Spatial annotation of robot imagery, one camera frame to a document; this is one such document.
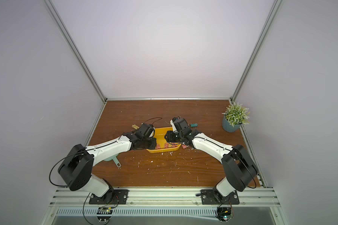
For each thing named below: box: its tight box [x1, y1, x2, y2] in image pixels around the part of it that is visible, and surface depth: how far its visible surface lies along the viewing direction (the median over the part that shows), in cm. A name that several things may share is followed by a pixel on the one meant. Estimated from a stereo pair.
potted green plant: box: [221, 101, 251, 133], surface depth 91 cm
